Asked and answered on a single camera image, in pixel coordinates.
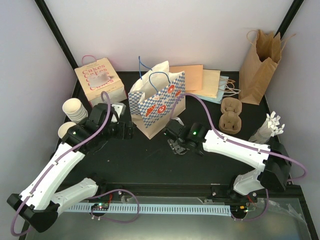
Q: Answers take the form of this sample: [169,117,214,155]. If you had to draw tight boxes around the Cakes printed paper bag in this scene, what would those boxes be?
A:
[74,55,127,107]

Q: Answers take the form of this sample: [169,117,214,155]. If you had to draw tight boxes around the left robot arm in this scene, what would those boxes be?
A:
[7,103,135,233]

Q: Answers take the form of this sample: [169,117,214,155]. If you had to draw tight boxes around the light blue flat paper bag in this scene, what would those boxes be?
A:
[191,75,241,104]

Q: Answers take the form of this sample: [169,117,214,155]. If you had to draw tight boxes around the light blue cable duct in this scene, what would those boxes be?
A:
[66,202,231,217]

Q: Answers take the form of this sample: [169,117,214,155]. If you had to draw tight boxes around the right black frame post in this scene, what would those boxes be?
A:
[275,0,304,39]

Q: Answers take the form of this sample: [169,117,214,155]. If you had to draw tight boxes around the tan flat paper bag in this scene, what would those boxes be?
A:
[186,69,221,98]

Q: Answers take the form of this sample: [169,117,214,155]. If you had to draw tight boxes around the far paper cup stack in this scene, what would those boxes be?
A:
[62,98,88,124]

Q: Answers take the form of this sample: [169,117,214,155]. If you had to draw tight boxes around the near paper cup stack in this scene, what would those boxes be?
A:
[57,121,76,139]

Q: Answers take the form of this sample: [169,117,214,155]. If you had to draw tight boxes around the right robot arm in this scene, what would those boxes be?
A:
[163,119,292,203]

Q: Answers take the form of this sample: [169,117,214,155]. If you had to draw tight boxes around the left black frame post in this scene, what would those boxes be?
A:
[34,0,78,69]

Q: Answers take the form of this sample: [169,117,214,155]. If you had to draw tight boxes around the paper cup stack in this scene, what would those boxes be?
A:
[62,98,88,124]
[57,121,76,139]

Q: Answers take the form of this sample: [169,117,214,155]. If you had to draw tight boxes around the black frame post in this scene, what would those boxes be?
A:
[275,0,304,39]
[34,0,78,69]

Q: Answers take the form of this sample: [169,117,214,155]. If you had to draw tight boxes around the blue checkered paper bag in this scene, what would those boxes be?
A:
[128,60,186,139]

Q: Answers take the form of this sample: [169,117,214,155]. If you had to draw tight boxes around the orange flat paper bag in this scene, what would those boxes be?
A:
[169,64,203,91]

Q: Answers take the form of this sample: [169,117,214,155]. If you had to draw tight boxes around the standing brown paper bag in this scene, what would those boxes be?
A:
[238,29,288,105]

